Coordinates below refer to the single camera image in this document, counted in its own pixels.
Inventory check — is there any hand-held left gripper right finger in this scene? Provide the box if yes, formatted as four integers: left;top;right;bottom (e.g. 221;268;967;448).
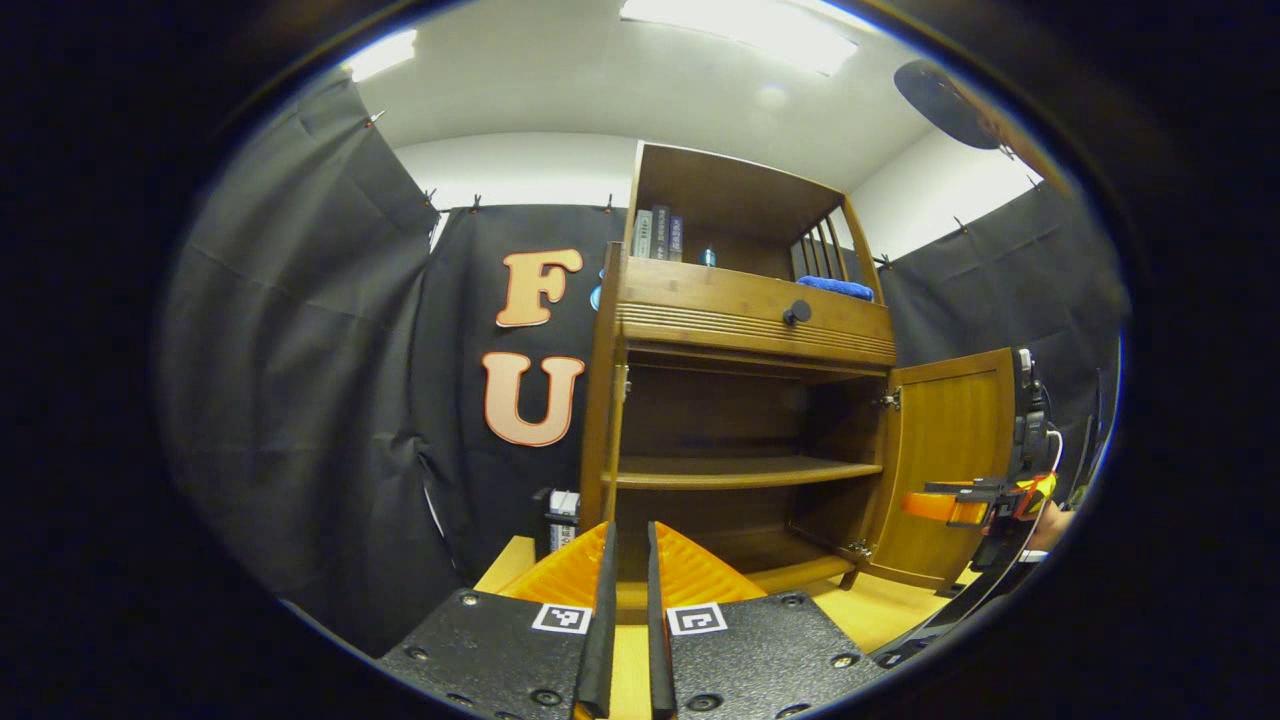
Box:
645;519;887;720

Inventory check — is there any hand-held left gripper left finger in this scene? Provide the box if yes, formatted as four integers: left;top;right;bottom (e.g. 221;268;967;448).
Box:
377;519;620;720

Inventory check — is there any wooden shoe cabinet door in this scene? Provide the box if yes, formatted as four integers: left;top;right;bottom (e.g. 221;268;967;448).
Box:
862;347;1019;591
578;243;631;536

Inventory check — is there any wooden double-door shoe cabinet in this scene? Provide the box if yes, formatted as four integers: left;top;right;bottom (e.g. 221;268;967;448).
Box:
578;142;1019;611

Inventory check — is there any wooden cabinet drawer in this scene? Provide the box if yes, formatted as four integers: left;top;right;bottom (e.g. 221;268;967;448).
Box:
615;257;898;366

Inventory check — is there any wooden inner shelf board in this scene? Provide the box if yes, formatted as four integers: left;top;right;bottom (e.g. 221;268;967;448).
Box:
600;456;885;491

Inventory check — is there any blue folded towel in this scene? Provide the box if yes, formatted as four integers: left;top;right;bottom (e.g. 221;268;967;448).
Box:
797;275;875;302

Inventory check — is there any wide ceiling light panel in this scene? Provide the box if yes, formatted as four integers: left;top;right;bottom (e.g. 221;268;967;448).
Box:
620;0;861;76

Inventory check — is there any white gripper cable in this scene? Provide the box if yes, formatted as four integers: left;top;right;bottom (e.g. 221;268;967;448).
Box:
1040;428;1064;521

